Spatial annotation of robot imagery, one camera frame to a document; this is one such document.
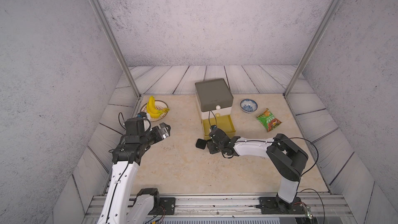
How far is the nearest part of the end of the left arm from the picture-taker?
0.62 metres

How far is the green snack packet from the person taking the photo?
3.30ft

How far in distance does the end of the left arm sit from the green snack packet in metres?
0.64
